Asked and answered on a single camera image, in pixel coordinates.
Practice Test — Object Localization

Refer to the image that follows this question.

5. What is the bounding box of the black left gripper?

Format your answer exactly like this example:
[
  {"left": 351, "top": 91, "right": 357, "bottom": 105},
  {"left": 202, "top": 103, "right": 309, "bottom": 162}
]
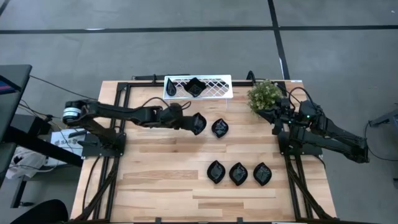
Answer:
[{"left": 161, "top": 104, "right": 197, "bottom": 134}]

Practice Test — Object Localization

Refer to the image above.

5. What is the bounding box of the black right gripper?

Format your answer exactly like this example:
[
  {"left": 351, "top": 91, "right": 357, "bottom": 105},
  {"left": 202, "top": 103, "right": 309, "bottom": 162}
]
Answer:
[{"left": 257, "top": 99, "right": 295, "bottom": 136}]

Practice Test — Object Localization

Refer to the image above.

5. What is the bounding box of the black leaf-shaped mini plate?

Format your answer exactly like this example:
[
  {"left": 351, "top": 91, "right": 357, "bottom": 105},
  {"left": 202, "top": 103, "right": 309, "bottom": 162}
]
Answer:
[
  {"left": 229, "top": 161, "right": 249, "bottom": 187},
  {"left": 190, "top": 112, "right": 208, "bottom": 136},
  {"left": 252, "top": 162, "right": 273, "bottom": 187},
  {"left": 206, "top": 159, "right": 226, "bottom": 185},
  {"left": 211, "top": 118, "right": 229, "bottom": 139}
]

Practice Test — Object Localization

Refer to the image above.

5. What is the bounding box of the black wavy square mini plate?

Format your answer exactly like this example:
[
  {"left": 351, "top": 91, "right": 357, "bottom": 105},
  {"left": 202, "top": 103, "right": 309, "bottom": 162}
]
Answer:
[{"left": 183, "top": 77, "right": 207, "bottom": 98}]

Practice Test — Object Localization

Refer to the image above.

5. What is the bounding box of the black teardrop mini plate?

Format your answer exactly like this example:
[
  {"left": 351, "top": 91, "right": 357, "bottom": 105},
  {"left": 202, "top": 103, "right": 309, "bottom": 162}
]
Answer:
[{"left": 165, "top": 77, "right": 177, "bottom": 97}]

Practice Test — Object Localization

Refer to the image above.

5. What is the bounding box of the green potted plant black pot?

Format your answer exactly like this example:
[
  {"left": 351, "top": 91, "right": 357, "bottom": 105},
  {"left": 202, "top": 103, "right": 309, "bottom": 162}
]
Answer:
[{"left": 247, "top": 79, "right": 284, "bottom": 114}]

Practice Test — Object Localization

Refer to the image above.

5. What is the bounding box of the white mesh shelf rack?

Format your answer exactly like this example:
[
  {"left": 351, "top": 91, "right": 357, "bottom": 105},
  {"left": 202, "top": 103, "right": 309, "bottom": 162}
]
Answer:
[{"left": 162, "top": 74, "right": 234, "bottom": 110}]

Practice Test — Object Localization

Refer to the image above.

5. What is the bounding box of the grey stand foot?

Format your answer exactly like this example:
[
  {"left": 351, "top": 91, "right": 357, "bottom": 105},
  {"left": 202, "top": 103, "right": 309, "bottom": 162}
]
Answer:
[{"left": 368, "top": 107, "right": 398, "bottom": 128}]

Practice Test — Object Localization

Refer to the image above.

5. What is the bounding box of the white printed box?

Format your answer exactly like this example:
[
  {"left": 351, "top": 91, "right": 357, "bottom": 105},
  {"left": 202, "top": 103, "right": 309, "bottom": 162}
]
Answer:
[{"left": 49, "top": 129, "right": 85, "bottom": 167}]

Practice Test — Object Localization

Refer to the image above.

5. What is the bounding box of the black desk leg bar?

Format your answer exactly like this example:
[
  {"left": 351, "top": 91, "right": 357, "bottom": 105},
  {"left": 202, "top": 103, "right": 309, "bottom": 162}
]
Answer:
[{"left": 7, "top": 126, "right": 84, "bottom": 168}]

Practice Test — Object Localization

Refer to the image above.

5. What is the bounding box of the white plastic bag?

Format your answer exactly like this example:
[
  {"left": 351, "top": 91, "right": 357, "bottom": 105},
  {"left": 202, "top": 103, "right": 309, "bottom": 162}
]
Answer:
[{"left": 5, "top": 146, "right": 47, "bottom": 180}]

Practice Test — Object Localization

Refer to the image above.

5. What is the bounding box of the person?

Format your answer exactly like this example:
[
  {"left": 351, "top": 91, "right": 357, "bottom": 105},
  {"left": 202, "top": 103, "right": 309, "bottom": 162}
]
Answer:
[{"left": 11, "top": 198, "right": 69, "bottom": 224}]

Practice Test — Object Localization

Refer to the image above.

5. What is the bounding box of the laptop screen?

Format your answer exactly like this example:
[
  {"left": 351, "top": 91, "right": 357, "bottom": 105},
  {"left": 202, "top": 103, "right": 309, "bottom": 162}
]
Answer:
[{"left": 0, "top": 75, "right": 17, "bottom": 95}]

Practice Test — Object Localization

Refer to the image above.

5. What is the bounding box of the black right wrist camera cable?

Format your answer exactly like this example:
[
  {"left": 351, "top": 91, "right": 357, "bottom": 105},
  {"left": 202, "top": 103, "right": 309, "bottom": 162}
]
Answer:
[{"left": 287, "top": 86, "right": 317, "bottom": 110}]

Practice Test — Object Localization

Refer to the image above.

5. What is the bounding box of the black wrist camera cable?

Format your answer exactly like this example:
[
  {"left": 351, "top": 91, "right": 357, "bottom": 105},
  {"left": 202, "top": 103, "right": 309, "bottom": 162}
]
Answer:
[
  {"left": 287, "top": 86, "right": 317, "bottom": 110},
  {"left": 140, "top": 96, "right": 192, "bottom": 113}
]

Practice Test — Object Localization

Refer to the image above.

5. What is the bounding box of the black left wrist camera cable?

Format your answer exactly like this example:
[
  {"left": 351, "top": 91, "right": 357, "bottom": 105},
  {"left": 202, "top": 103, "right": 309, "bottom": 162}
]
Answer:
[{"left": 140, "top": 96, "right": 192, "bottom": 113}]

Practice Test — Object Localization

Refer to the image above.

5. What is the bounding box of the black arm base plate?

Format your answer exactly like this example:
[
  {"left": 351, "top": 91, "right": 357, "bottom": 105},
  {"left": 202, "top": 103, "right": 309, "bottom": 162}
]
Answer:
[
  {"left": 81, "top": 133, "right": 126, "bottom": 159},
  {"left": 277, "top": 130, "right": 323, "bottom": 157}
]

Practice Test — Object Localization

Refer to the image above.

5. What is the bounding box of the black floor cable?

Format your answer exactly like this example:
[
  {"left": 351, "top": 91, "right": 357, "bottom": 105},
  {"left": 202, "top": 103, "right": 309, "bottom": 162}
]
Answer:
[
  {"left": 364, "top": 120, "right": 398, "bottom": 162},
  {"left": 29, "top": 74, "right": 100, "bottom": 101}
]

